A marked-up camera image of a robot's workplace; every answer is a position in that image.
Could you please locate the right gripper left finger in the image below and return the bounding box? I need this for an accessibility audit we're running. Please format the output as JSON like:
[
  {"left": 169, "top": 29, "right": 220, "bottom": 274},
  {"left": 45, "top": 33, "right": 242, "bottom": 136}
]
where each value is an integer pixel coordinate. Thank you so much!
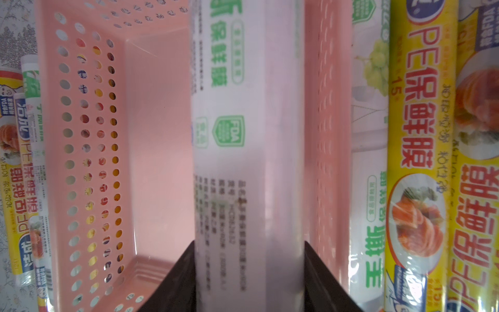
[{"left": 139, "top": 241, "right": 196, "bottom": 312}]

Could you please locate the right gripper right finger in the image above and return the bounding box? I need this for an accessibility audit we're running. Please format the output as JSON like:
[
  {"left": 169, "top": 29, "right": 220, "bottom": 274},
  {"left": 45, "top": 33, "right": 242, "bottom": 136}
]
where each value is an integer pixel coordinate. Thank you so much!
[{"left": 304, "top": 241, "right": 362, "bottom": 312}]

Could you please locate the yellow wrap roll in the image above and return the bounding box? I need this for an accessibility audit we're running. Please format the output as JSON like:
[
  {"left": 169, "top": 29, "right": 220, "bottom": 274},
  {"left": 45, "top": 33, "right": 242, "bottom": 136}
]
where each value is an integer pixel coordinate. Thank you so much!
[
  {"left": 384, "top": 1, "right": 459, "bottom": 311},
  {"left": 1, "top": 67, "right": 34, "bottom": 287},
  {"left": 446, "top": 1, "right": 498, "bottom": 311}
]

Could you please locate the white green wrap roll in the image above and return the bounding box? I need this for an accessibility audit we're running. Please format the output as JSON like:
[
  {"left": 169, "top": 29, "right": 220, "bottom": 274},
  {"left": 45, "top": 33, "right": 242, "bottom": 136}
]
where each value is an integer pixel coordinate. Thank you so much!
[{"left": 21, "top": 55, "right": 55, "bottom": 311}]

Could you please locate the white grape wrap roll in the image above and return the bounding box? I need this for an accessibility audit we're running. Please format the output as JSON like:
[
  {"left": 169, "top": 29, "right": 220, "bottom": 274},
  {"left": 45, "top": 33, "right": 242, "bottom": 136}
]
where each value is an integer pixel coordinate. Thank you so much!
[{"left": 348, "top": 0, "right": 391, "bottom": 311}]

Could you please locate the pink plastic basket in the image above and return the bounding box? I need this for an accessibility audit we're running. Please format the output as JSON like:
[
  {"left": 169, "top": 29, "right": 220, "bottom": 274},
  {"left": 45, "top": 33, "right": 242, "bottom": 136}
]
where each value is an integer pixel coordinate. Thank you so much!
[{"left": 35, "top": 1, "right": 352, "bottom": 311}]

